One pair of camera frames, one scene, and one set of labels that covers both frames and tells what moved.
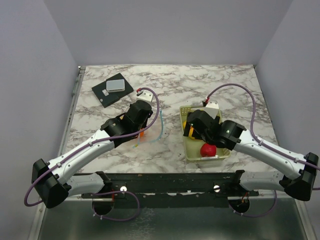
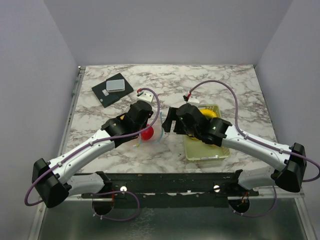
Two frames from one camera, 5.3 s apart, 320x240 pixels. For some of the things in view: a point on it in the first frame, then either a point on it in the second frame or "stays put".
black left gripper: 145,124 stays put
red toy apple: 208,150 to 147,134
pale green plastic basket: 193,146 stays put
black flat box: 107,98 stays put
